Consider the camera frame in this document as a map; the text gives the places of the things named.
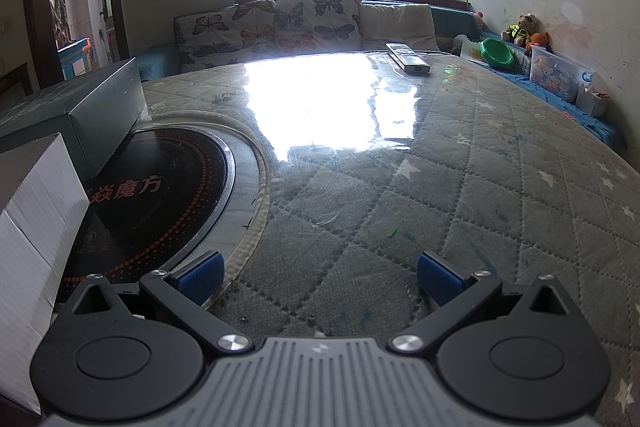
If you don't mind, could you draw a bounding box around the grey quilted star table cover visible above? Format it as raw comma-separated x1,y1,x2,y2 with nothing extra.
55,49,640,427

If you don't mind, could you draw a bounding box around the dark grey printed box lid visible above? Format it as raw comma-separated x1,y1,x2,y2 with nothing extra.
0,57,148,182

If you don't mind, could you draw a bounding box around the white cardboard box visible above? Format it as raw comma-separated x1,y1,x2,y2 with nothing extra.
0,132,92,415

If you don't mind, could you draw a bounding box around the small white plastic box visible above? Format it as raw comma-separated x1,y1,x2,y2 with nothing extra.
576,84,611,118

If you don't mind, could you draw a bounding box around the green plastic bowl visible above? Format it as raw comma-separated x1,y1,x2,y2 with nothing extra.
479,39,517,68

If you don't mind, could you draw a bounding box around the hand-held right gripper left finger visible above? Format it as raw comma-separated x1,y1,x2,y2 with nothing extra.
60,250,253,355

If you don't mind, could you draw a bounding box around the black round induction cooktop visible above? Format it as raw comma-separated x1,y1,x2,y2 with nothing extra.
55,129,236,308

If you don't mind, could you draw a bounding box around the clear plastic storage box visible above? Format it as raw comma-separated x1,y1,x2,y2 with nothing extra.
529,45,597,104

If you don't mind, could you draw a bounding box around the butterfly print cushion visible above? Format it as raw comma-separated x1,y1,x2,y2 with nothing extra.
174,1,277,74
272,0,363,56

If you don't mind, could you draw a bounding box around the blue covered sofa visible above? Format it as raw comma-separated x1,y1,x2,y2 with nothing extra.
135,0,626,148

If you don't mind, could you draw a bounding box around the orange plush toy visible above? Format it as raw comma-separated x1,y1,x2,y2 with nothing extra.
525,32,553,54

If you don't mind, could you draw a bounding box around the teddy bear in green vest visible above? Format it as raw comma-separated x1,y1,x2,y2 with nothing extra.
501,13,540,46

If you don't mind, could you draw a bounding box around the dark wooden doorway frame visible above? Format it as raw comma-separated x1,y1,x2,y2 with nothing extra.
21,0,53,98

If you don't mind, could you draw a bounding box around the beige pillow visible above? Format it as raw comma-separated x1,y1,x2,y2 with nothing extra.
357,3,442,54

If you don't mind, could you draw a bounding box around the grey remote control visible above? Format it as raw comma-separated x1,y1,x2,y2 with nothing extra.
384,42,432,78

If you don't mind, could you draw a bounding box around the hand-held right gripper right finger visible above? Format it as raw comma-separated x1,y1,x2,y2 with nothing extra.
389,250,586,354

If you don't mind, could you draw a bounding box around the blue plastic toy cabinet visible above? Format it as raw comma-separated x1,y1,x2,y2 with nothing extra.
57,38,93,82

